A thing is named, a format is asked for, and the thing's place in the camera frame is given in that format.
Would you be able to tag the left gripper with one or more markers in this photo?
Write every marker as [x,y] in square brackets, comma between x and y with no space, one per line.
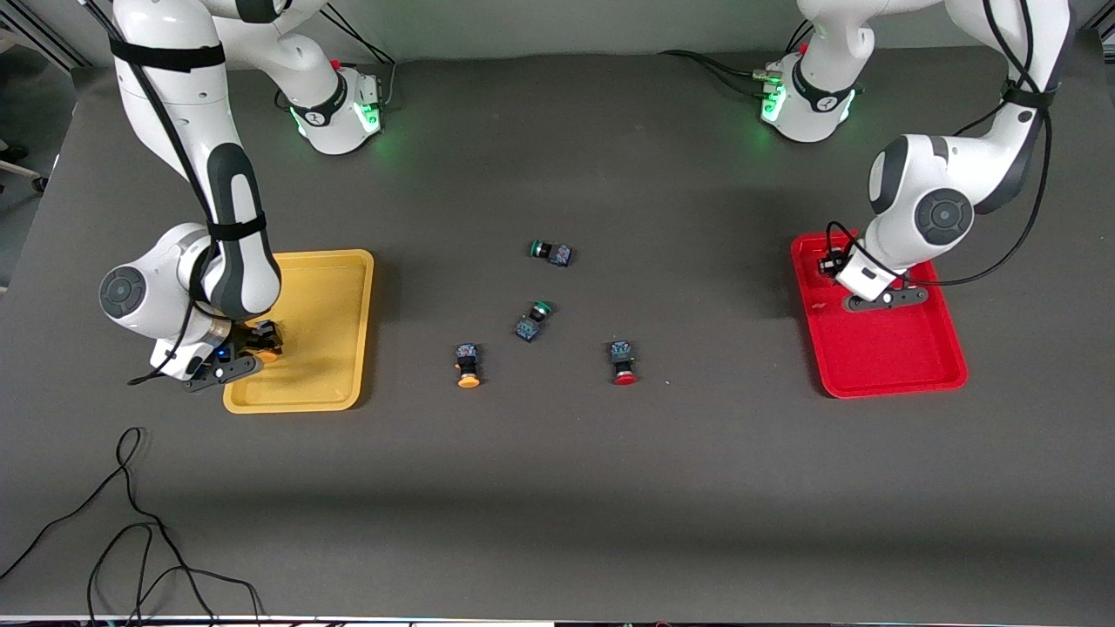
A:
[834,263]

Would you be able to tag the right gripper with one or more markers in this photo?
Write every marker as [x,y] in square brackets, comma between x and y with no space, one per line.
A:
[250,338]

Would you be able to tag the red push button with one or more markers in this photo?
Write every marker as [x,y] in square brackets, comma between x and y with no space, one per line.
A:
[623,361]
[825,264]

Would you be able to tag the yellow push button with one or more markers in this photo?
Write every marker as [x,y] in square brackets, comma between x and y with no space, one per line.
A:
[268,354]
[468,366]

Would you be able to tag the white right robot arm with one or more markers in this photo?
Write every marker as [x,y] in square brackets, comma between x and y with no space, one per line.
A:
[174,87]

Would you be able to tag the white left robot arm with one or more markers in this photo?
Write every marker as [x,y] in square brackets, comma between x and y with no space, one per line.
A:
[923,192]

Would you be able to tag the yellow plastic tray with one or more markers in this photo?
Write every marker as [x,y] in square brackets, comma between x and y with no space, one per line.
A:
[314,348]

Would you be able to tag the red plastic tray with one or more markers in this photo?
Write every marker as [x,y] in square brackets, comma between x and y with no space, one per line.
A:
[888,348]

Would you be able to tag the black stand foot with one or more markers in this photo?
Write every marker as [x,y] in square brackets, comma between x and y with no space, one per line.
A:
[35,183]

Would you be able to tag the green push button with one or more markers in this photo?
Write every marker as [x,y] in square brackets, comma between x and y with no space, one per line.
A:
[531,324]
[550,252]

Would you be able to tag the aluminium frame rail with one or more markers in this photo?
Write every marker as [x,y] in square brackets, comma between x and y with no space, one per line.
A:
[35,39]

